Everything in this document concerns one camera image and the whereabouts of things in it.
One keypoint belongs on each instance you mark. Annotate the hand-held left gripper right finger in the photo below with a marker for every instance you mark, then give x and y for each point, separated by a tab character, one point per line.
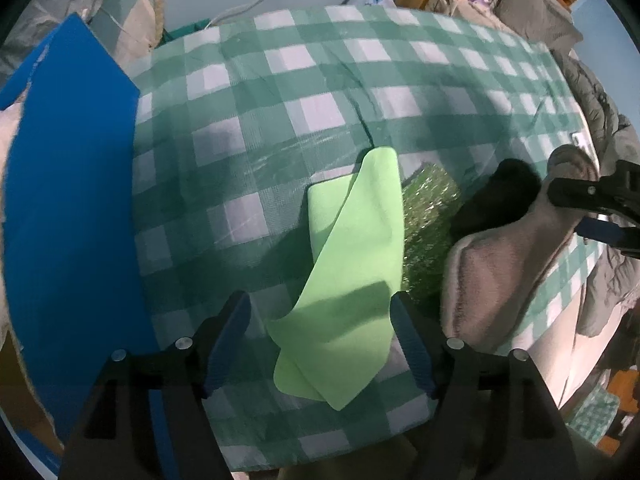
412	347

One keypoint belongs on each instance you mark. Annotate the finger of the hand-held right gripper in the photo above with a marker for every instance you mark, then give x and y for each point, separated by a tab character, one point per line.
600	230
575	192

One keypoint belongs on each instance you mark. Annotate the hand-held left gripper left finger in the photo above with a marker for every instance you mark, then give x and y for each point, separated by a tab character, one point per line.
227	345

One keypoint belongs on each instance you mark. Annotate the light green microfiber cloth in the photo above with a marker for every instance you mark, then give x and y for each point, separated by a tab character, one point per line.
350	270

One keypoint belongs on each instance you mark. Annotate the green glitter scrub sponge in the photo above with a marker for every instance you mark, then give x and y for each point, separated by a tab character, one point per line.
430	220

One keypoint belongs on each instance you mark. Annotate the blue-edged cardboard box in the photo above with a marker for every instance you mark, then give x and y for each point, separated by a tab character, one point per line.
70	220

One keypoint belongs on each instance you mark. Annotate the white smartphone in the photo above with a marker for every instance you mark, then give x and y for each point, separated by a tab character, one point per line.
578	140

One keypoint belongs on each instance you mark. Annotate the grey bedding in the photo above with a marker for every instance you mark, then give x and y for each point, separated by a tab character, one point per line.
605	110

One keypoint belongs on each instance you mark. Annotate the grey pillow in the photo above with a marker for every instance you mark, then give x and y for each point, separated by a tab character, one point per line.
540	15

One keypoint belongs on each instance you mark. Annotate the small green checkered cloth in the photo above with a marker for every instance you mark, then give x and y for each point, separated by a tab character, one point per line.
595	415

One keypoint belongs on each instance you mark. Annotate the cream blanket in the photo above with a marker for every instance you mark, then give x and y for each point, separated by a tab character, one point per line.
460	5

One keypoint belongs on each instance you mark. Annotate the green checkered tablecloth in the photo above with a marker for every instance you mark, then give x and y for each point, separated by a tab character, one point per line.
280	125

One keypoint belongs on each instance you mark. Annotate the teal plastic crate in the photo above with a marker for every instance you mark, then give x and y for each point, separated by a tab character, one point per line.
190	32

